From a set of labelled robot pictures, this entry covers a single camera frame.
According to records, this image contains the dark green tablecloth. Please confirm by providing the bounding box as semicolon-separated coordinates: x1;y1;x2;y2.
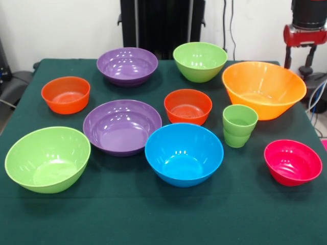
0;58;327;245

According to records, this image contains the purple plastic bowl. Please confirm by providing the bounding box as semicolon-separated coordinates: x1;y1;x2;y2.
96;47;159;88
82;99;163;157

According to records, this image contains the orange-red plastic bowl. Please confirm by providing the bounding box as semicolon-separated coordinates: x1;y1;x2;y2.
163;88;213;127
40;76;91;115

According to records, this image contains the black pedestal foot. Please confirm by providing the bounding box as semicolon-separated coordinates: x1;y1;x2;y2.
297;65;327;113
0;70;35;108

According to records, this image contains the blue cable bundle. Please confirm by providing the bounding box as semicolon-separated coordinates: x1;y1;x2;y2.
305;80;327;115

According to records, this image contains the blue plastic bowl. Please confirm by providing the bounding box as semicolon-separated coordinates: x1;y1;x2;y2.
144;122;225;188

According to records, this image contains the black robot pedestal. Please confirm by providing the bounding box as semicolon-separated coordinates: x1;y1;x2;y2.
117;0;206;61

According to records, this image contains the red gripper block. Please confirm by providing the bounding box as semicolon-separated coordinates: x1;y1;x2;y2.
283;24;327;75

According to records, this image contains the large orange plastic bowl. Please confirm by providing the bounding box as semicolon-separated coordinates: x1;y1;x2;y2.
221;61;308;121

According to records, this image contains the green plastic cup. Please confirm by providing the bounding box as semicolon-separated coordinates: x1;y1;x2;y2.
222;104;259;136
223;127;251;149

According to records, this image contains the black wall cable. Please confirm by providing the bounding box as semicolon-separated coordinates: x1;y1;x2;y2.
222;0;228;52
229;0;237;61

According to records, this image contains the green plastic bowl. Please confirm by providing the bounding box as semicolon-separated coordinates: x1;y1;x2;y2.
4;126;91;194
172;41;228;83

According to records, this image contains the pink plastic bowl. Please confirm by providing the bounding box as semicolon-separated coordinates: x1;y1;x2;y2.
264;139;323;187

